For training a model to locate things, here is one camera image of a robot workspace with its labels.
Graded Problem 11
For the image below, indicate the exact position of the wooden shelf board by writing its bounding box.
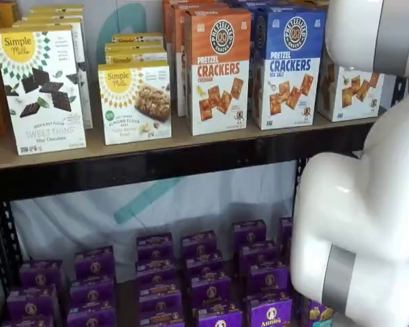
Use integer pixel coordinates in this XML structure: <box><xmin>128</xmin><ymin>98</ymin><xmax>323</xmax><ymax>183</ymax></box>
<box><xmin>115</xmin><ymin>279</ymin><xmax>140</xmax><ymax>327</ymax></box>
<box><xmin>0</xmin><ymin>112</ymin><xmax>380</xmax><ymax>171</ymax></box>

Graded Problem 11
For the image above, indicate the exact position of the blue white pretzel crackers box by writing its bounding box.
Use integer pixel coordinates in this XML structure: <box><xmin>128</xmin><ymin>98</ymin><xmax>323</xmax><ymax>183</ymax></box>
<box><xmin>248</xmin><ymin>1</ymin><xmax>267</xmax><ymax>116</ymax></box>
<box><xmin>230</xmin><ymin>0</ymin><xmax>294</xmax><ymax>8</ymax></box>
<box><xmin>258</xmin><ymin>5</ymin><xmax>328</xmax><ymax>131</ymax></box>

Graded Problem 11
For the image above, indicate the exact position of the orange white pretzel crackers box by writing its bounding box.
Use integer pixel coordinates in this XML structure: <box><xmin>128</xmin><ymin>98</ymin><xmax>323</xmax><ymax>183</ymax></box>
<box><xmin>162</xmin><ymin>0</ymin><xmax>226</xmax><ymax>54</ymax></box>
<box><xmin>175</xmin><ymin>3</ymin><xmax>231</xmax><ymax>119</ymax></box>
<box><xmin>185</xmin><ymin>8</ymin><xmax>253</xmax><ymax>137</ymax></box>

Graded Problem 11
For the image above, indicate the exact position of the yellow white pretzel crackers box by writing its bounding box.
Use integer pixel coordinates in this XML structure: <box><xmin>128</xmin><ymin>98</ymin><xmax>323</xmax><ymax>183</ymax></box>
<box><xmin>316</xmin><ymin>61</ymin><xmax>387</xmax><ymax>123</ymax></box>

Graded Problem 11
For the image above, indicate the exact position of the Simple Mills almond bars box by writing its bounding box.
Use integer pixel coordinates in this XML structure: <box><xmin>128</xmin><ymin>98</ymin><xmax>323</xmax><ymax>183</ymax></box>
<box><xmin>97</xmin><ymin>61</ymin><xmax>173</xmax><ymax>146</ymax></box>
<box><xmin>111</xmin><ymin>33</ymin><xmax>165</xmax><ymax>47</ymax></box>
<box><xmin>104</xmin><ymin>42</ymin><xmax>168</xmax><ymax>55</ymax></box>
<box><xmin>104</xmin><ymin>50</ymin><xmax>168</xmax><ymax>67</ymax></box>

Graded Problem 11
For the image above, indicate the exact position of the Simple Mills sweet thins box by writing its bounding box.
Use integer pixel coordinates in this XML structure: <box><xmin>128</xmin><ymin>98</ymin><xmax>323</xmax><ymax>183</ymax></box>
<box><xmin>0</xmin><ymin>23</ymin><xmax>88</xmax><ymax>157</ymax></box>
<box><xmin>12</xmin><ymin>18</ymin><xmax>95</xmax><ymax>130</ymax></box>
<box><xmin>22</xmin><ymin>11</ymin><xmax>85</xmax><ymax>21</ymax></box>
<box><xmin>29</xmin><ymin>4</ymin><xmax>85</xmax><ymax>14</ymax></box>

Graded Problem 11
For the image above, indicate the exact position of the white backdrop sheet teal print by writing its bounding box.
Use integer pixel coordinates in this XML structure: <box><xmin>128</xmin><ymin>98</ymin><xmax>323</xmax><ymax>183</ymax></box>
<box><xmin>10</xmin><ymin>0</ymin><xmax>299</xmax><ymax>273</ymax></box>

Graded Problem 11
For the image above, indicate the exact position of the black metal shelf frame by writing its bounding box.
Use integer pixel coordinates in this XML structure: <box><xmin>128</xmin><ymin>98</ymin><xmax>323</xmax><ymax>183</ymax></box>
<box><xmin>0</xmin><ymin>76</ymin><xmax>409</xmax><ymax>307</ymax></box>

